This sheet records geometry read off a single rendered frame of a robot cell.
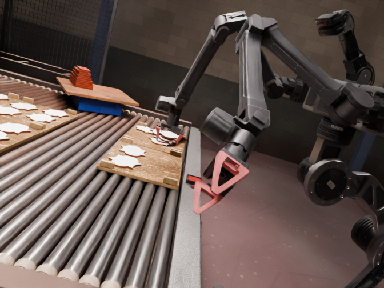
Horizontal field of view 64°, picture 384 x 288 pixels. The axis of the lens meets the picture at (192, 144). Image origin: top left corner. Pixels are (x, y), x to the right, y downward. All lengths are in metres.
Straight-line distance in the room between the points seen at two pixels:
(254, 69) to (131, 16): 6.10
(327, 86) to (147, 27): 5.94
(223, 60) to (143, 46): 1.68
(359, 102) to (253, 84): 0.32
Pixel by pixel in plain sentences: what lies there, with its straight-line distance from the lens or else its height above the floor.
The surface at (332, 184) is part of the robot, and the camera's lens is 1.35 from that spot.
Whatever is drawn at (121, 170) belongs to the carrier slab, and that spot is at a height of 0.94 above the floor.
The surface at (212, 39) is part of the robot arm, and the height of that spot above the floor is 1.54.
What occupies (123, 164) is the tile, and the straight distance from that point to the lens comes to 1.36.
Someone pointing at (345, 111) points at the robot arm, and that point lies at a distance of 1.02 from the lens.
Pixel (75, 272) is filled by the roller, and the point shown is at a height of 0.92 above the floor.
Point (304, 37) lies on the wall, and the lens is 6.60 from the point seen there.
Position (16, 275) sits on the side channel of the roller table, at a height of 0.95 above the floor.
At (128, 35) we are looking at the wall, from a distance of 6.87.
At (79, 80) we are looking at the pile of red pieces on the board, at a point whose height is 1.09.
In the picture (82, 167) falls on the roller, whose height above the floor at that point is 0.92.
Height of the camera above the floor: 1.44
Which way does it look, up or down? 15 degrees down
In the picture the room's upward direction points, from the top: 16 degrees clockwise
